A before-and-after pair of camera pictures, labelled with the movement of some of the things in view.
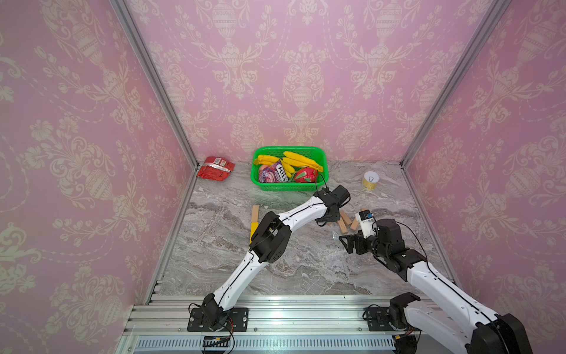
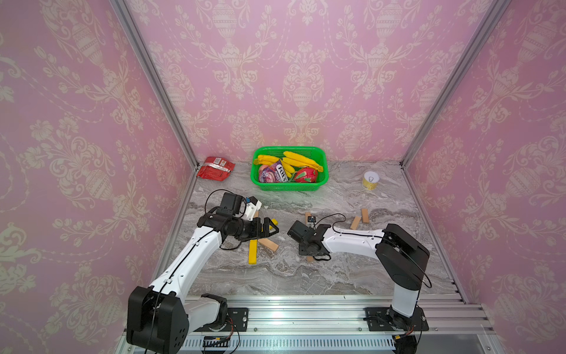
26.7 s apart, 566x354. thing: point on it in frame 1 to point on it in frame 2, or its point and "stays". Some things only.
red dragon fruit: (306, 175) stays
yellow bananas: (292, 158) stays
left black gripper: (335, 218) to (259, 233)
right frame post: (454, 84) stays
